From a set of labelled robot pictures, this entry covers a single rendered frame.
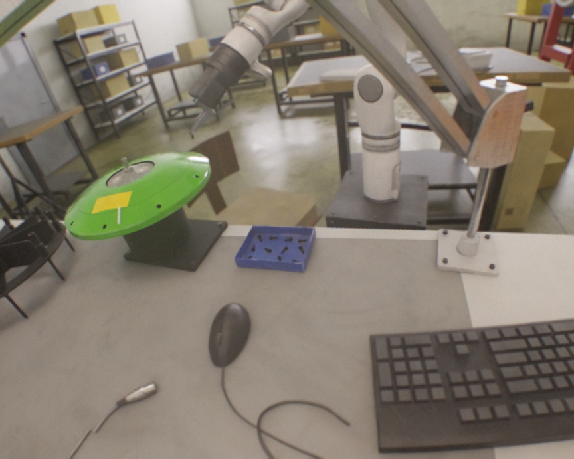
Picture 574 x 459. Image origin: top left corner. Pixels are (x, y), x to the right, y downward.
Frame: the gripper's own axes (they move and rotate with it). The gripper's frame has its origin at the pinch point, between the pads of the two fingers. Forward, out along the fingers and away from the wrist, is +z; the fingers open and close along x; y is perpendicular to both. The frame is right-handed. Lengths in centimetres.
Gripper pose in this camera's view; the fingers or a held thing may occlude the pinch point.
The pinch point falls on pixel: (191, 133)
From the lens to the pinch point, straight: 66.7
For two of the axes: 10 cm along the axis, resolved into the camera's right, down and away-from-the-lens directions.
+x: 5.0, 4.6, -7.3
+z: -6.0, 8.0, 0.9
